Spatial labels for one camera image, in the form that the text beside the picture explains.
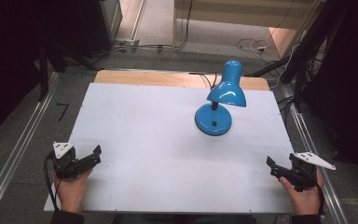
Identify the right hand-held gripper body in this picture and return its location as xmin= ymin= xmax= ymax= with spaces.
xmin=288 ymin=151 xmax=337 ymax=193

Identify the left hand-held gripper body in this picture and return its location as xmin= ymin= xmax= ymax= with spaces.
xmin=51 ymin=141 xmax=89 ymax=181

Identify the blue desk lamp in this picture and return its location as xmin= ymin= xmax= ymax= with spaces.
xmin=194 ymin=59 xmax=247 ymax=137

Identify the person's right hand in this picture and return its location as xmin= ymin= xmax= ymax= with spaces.
xmin=278 ymin=170 xmax=325 ymax=216

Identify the person's left hand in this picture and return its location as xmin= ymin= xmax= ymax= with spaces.
xmin=53 ymin=168 xmax=94 ymax=215

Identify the white table board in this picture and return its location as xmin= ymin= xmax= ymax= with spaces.
xmin=43 ymin=82 xmax=296 ymax=215

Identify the black metal stand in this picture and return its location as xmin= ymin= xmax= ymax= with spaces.
xmin=248 ymin=0 xmax=351 ymax=110
xmin=36 ymin=41 xmax=50 ymax=103

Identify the grey power strip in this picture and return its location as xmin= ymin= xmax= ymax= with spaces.
xmin=114 ymin=37 xmax=141 ymax=52

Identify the dark cabinet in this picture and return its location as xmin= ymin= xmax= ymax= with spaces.
xmin=73 ymin=0 xmax=123 ymax=59

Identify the light wooden furniture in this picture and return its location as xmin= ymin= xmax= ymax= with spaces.
xmin=172 ymin=0 xmax=323 ymax=59

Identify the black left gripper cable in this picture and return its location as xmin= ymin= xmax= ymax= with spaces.
xmin=43 ymin=151 xmax=61 ymax=211

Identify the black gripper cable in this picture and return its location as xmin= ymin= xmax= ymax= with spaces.
xmin=314 ymin=181 xmax=326 ymax=217
xmin=43 ymin=151 xmax=61 ymax=211

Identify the aluminium floor rail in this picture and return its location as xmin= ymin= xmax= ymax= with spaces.
xmin=0 ymin=72 xmax=61 ymax=224
xmin=279 ymin=83 xmax=350 ymax=224

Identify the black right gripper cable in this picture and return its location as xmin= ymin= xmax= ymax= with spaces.
xmin=314 ymin=181 xmax=326 ymax=217

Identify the black lamp cable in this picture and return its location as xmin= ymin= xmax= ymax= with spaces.
xmin=188 ymin=72 xmax=218 ymax=91

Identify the white floor cable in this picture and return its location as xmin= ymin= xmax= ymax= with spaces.
xmin=235 ymin=37 xmax=272 ymax=59

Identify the black floor cable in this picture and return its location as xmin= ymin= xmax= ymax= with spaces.
xmin=89 ymin=0 xmax=195 ymax=64

